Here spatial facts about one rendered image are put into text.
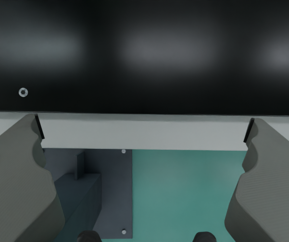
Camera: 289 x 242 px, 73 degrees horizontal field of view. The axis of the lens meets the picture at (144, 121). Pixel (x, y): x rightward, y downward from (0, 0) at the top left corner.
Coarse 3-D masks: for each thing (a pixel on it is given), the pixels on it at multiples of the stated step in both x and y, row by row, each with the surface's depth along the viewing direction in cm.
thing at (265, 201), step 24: (264, 144) 9; (288, 144) 9; (264, 168) 7; (288, 168) 8; (240, 192) 6; (264, 192) 6; (288, 192) 7; (240, 216) 6; (264, 216) 6; (288, 216) 6; (240, 240) 6; (264, 240) 5; (288, 240) 5
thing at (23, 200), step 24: (24, 120) 10; (0, 144) 8; (24, 144) 8; (0, 168) 7; (24, 168) 7; (0, 192) 6; (24, 192) 6; (48, 192) 6; (0, 216) 6; (24, 216) 6; (48, 216) 6; (0, 240) 5; (24, 240) 5; (48, 240) 6
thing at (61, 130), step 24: (0, 120) 22; (48, 120) 22; (72, 120) 22; (96, 120) 22; (120, 120) 22; (144, 120) 22; (168, 120) 22; (192, 120) 22; (216, 120) 22; (240, 120) 22; (264, 120) 22; (288, 120) 22; (48, 144) 22; (72, 144) 22; (96, 144) 22; (120, 144) 22; (144, 144) 22; (168, 144) 22; (192, 144) 22; (216, 144) 22; (240, 144) 22
